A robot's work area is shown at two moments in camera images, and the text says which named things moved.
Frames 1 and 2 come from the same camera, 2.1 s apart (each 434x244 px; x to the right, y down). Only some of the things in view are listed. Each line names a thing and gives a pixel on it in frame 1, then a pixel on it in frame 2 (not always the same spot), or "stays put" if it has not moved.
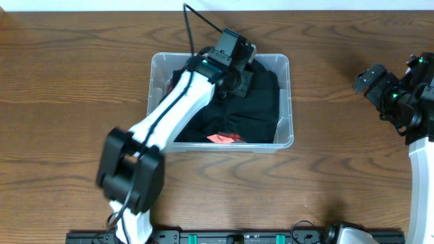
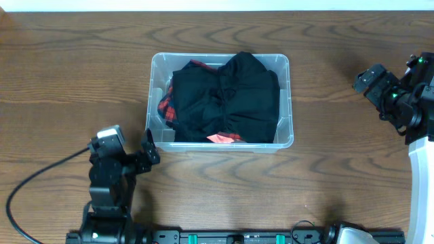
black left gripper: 242,83 -> 136,160
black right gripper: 379,93 stays put
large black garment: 254,118 stays put
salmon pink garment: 219,139 stays put
